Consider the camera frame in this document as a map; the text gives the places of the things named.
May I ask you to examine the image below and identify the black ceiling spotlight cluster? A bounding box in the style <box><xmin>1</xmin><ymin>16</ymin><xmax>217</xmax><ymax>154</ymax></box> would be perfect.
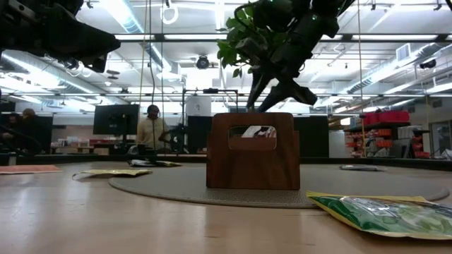
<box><xmin>62</xmin><ymin>58</ymin><xmax>81</xmax><ymax>72</ymax></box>

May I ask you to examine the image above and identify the person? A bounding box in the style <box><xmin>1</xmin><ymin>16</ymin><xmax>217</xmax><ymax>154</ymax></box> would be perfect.
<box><xmin>0</xmin><ymin>111</ymin><xmax>23</xmax><ymax>155</ymax></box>
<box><xmin>136</xmin><ymin>104</ymin><xmax>171</xmax><ymax>155</ymax></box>
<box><xmin>19</xmin><ymin>108</ymin><xmax>49</xmax><ymax>155</ymax></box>

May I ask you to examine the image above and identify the yellow pole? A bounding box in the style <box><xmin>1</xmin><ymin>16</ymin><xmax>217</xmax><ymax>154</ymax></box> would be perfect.
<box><xmin>359</xmin><ymin>112</ymin><xmax>367</xmax><ymax>159</ymax></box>

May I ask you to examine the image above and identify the yellow tea packet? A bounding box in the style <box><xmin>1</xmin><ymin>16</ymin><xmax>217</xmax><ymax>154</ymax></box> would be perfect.
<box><xmin>71</xmin><ymin>169</ymin><xmax>153</xmax><ymax>181</ymax></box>

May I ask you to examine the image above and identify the shelf with red bins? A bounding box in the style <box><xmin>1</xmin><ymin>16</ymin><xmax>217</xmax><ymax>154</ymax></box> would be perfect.
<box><xmin>344</xmin><ymin>110</ymin><xmax>431</xmax><ymax>159</ymax></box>

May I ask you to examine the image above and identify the green tea packet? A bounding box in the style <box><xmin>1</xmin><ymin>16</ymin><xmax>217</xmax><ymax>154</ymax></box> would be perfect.
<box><xmin>306</xmin><ymin>190</ymin><xmax>452</xmax><ymax>241</ymax></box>

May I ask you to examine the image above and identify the grey ceiling vent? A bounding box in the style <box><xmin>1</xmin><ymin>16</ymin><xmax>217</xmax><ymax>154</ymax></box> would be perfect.
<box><xmin>395</xmin><ymin>42</ymin><xmax>412</xmax><ymax>63</ymax></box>

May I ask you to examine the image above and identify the dark hanging cable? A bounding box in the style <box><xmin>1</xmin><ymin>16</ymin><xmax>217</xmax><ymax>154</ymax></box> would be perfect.
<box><xmin>147</xmin><ymin>0</ymin><xmax>157</xmax><ymax>142</ymax></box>

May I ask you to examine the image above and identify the black table edge rail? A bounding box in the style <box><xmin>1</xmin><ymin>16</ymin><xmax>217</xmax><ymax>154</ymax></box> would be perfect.
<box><xmin>0</xmin><ymin>152</ymin><xmax>452</xmax><ymax>172</ymax></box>

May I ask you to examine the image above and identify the black metal frame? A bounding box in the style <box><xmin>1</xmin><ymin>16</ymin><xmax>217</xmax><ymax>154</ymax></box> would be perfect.
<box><xmin>181</xmin><ymin>87</ymin><xmax>239</xmax><ymax>155</ymax></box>

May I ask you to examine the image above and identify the cluttered workbench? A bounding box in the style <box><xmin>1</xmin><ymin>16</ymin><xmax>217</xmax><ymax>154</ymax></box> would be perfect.
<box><xmin>51</xmin><ymin>135</ymin><xmax>123</xmax><ymax>155</ymax></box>

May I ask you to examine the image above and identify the black computer monitor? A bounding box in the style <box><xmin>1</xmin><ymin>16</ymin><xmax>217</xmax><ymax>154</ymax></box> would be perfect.
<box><xmin>93</xmin><ymin>104</ymin><xmax>141</xmax><ymax>136</ymax></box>

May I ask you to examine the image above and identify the round grey placemat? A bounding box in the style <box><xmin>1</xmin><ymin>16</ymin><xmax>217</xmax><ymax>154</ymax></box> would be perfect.
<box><xmin>107</xmin><ymin>162</ymin><xmax>450</xmax><ymax>209</ymax></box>

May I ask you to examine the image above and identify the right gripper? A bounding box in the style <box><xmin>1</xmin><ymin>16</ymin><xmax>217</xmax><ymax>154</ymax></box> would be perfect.
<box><xmin>235</xmin><ymin>0</ymin><xmax>340</xmax><ymax>113</ymax></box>

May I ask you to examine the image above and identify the brown wooden caddy box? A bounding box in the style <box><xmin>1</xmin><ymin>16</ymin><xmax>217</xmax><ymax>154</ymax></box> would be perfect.
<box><xmin>206</xmin><ymin>111</ymin><xmax>302</xmax><ymax>191</ymax></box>

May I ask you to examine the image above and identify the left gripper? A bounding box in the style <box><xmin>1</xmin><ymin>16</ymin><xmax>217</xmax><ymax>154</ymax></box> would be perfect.
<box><xmin>0</xmin><ymin>0</ymin><xmax>121</xmax><ymax>73</ymax></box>

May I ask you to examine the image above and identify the small green potted tree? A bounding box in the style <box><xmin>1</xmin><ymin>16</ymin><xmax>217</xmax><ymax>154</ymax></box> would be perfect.
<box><xmin>215</xmin><ymin>6</ymin><xmax>294</xmax><ymax>79</ymax></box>

